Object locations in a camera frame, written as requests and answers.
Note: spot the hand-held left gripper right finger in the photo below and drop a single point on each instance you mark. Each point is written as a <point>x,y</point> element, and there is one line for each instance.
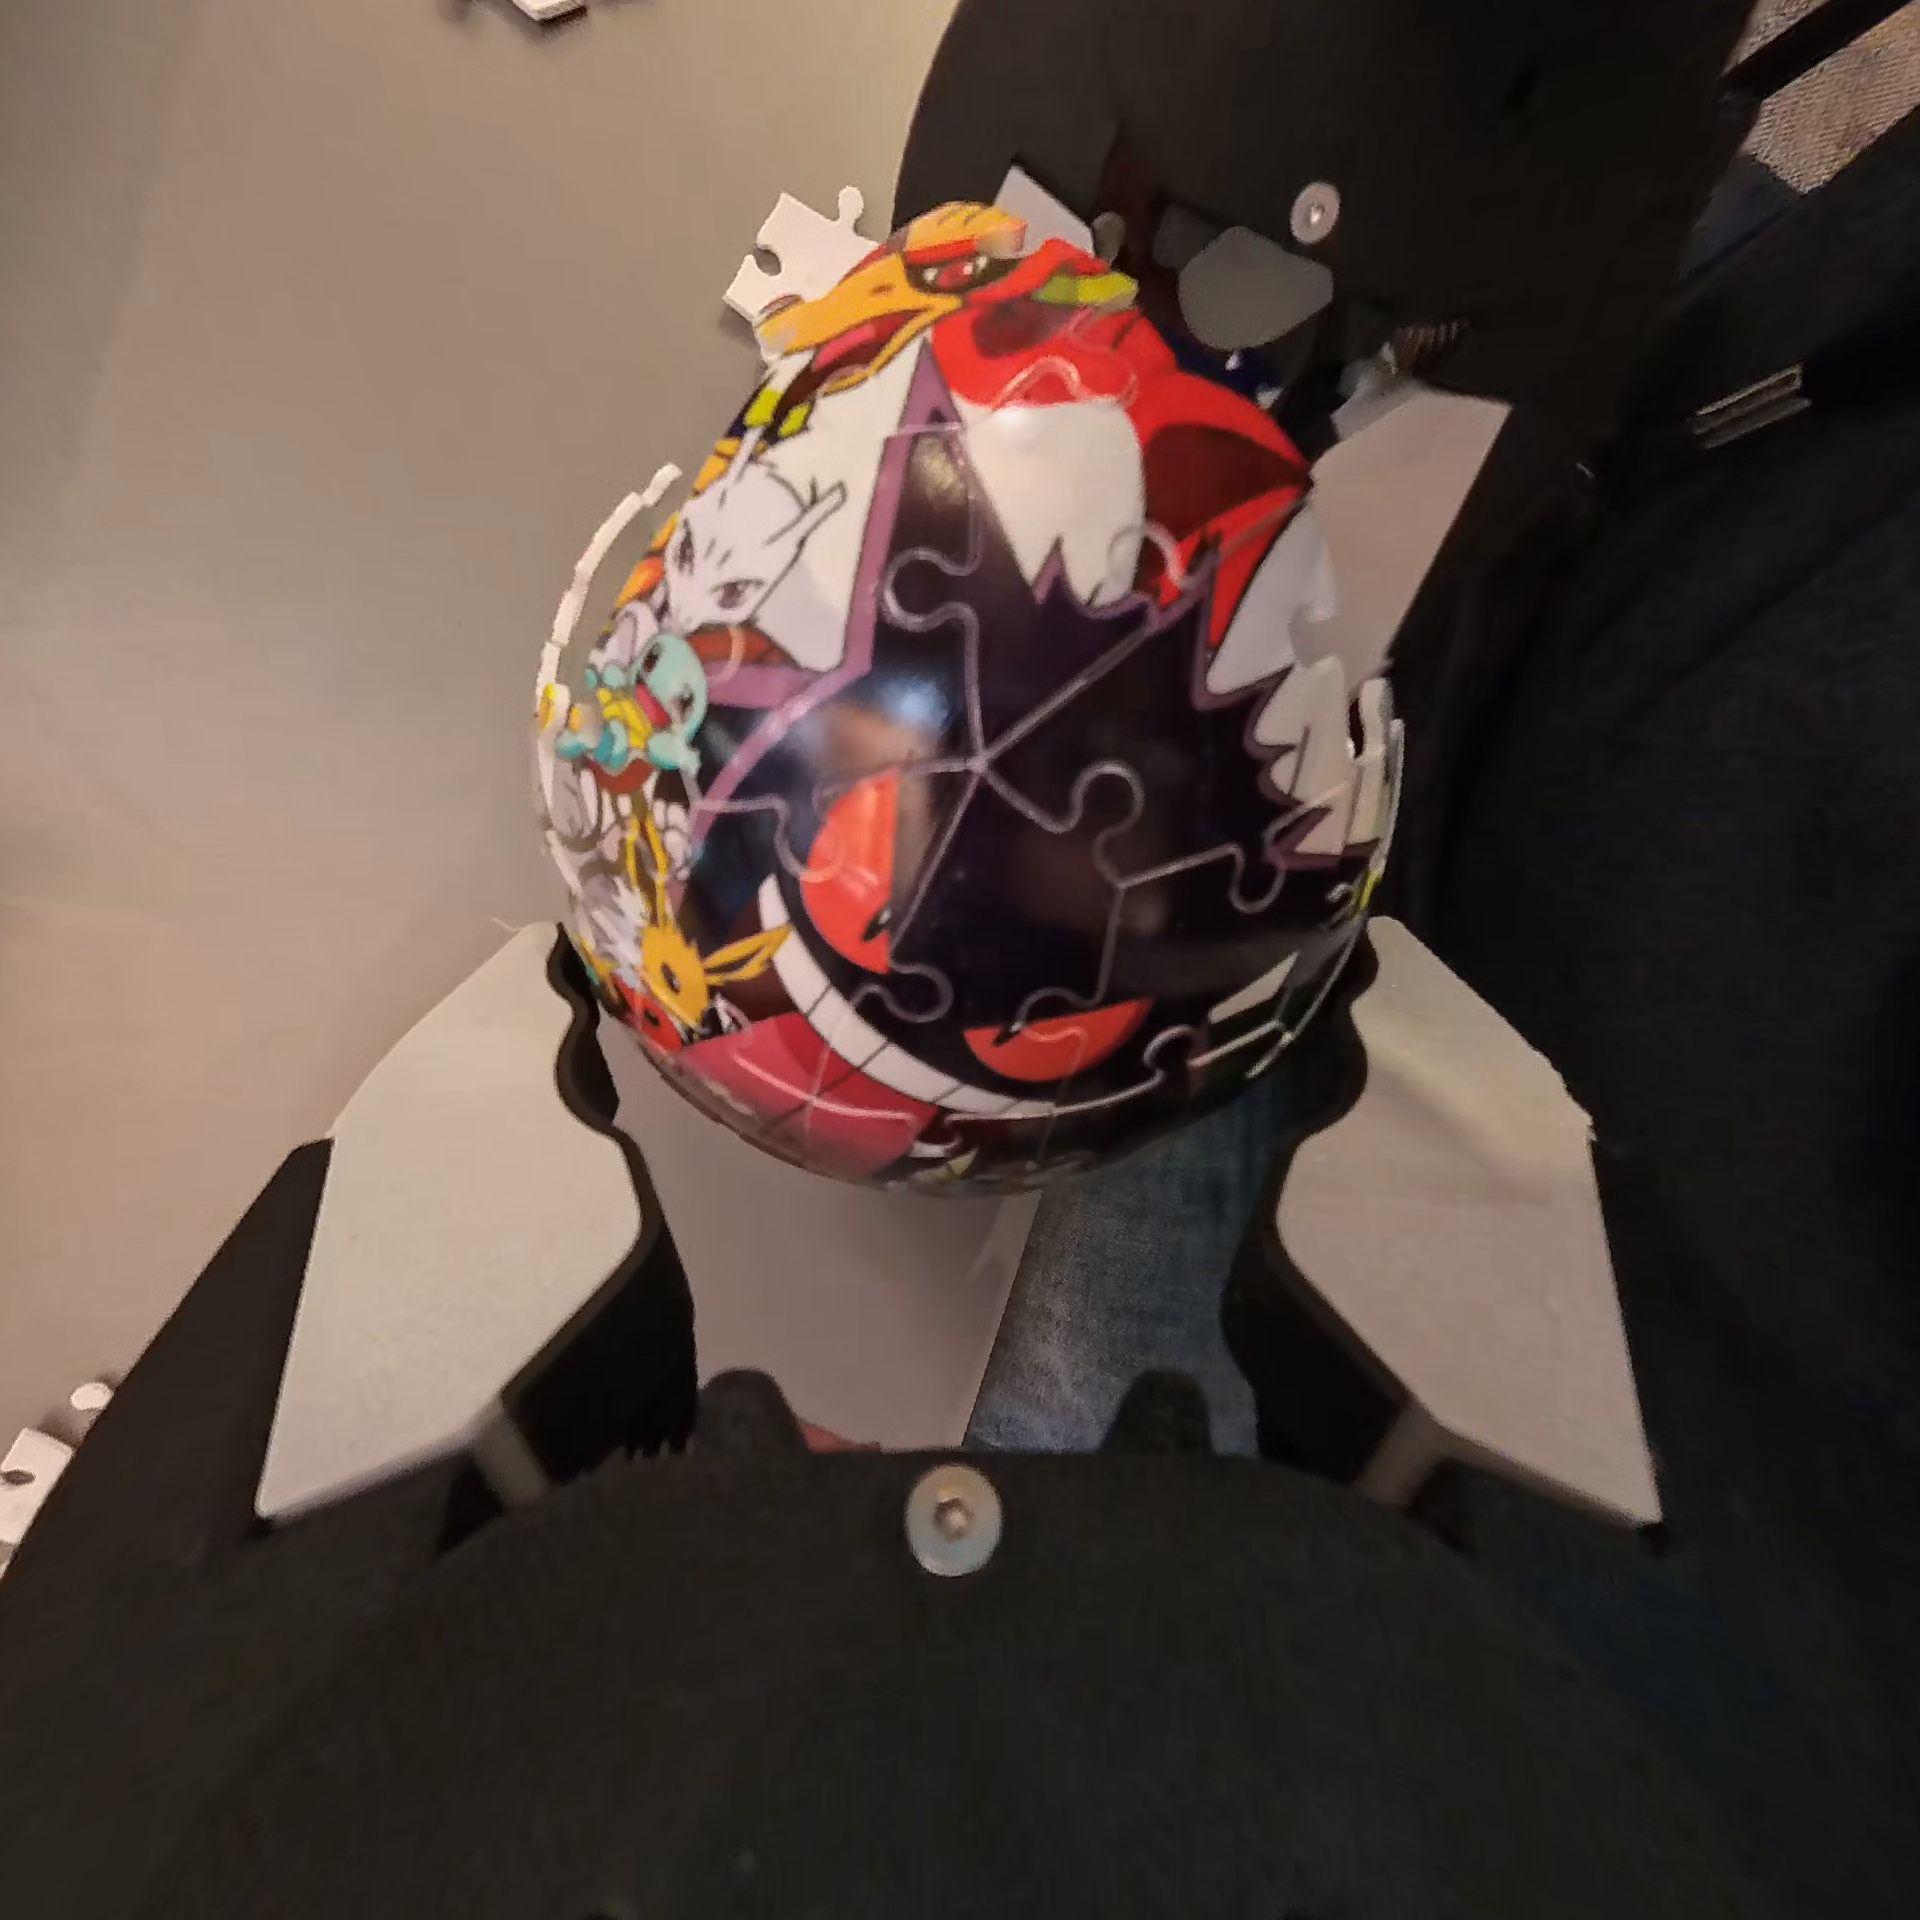
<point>1441,1274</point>

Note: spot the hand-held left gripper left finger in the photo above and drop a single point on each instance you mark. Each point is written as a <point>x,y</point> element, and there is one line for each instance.
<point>450,1274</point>

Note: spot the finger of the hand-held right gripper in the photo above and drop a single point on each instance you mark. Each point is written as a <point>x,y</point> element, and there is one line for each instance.
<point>1050,203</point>
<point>1411,495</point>

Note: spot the squarish white puzzle piece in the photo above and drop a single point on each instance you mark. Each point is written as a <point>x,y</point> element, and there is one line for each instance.
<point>30,1485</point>

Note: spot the colourful puzzle ball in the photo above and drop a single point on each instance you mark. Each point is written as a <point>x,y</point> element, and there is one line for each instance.
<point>974,750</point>

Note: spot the person's dark shirt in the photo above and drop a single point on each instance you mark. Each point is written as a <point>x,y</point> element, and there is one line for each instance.
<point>1725,901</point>

